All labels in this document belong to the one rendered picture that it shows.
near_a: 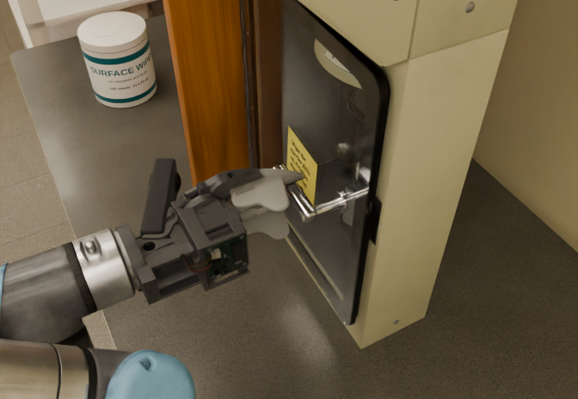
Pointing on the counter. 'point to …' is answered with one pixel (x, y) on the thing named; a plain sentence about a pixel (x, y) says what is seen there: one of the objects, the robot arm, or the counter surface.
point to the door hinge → (244, 70)
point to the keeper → (375, 220)
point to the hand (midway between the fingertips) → (289, 182)
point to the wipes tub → (118, 58)
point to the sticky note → (298, 154)
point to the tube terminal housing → (432, 136)
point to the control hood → (359, 3)
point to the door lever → (305, 210)
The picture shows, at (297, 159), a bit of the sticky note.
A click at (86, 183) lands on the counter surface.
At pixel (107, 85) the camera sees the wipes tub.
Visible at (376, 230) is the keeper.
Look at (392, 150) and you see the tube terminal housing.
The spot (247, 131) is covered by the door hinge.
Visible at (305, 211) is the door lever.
